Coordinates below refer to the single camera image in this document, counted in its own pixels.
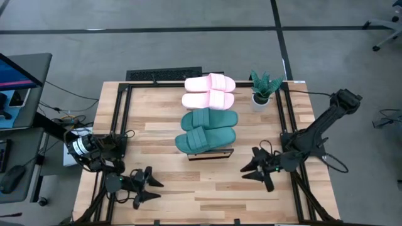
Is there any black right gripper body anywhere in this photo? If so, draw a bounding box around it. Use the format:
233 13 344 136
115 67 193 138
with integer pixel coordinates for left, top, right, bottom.
261 149 284 177

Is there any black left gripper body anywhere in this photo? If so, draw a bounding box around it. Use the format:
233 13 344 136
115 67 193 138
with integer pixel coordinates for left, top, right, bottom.
124 170 148 202

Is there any green rubber slide sandal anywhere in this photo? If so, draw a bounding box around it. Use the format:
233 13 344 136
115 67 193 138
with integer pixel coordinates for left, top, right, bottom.
174 126 237 154
180 107 239 132

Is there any artificial plant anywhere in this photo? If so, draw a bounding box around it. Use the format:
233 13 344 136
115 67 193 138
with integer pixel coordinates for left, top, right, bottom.
250 69 285 112

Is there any pink rubber slide sandal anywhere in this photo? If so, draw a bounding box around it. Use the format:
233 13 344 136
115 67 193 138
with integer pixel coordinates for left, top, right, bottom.
184 72 236 94
181 89 236 110

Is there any white box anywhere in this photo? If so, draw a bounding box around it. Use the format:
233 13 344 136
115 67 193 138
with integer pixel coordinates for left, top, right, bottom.
62 127 92 167

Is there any black keyboard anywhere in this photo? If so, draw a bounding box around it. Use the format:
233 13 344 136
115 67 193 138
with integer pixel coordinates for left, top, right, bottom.
0 139 12 174
125 66 204 82

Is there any black desk support bar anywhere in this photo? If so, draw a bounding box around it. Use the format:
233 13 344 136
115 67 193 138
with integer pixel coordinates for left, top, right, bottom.
33 111 73 142

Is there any grey chair base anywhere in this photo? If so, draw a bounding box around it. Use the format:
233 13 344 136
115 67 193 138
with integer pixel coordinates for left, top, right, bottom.
372 108 402 129

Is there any grey office desk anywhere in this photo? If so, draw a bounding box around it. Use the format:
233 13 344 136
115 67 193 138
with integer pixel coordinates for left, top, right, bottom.
0 127 45 204
0 52 53 131

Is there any black computer mouse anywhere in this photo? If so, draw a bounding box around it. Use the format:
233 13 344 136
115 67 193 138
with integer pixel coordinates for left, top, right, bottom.
0 164 27 195

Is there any blue desk mat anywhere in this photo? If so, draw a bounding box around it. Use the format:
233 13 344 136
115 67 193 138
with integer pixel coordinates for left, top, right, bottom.
0 89 31 130

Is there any black smartphone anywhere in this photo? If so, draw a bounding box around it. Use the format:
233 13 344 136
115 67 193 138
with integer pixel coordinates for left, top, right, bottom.
8 88 31 109

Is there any black desk gadget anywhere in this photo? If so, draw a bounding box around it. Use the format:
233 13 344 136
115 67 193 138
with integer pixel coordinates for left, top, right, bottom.
0 93 13 121

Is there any computer monitor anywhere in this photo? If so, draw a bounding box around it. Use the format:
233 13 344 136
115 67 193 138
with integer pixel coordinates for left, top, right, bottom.
0 52 43 92

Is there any grey office chair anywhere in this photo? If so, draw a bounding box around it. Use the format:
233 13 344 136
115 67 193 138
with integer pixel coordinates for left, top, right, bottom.
362 0 402 52

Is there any wooden shelf black metal frame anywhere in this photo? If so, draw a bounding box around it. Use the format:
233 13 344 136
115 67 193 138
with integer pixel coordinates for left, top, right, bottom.
185 71 235 161

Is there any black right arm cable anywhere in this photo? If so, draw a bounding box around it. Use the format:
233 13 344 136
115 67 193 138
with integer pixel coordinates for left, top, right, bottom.
288 89 350 175

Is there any black aluminium table frame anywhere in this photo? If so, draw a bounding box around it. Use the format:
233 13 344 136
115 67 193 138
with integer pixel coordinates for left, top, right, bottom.
73 82 340 226

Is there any thin black floor cable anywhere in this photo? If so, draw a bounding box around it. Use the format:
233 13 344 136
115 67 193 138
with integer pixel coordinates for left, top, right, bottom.
39 80 100 113

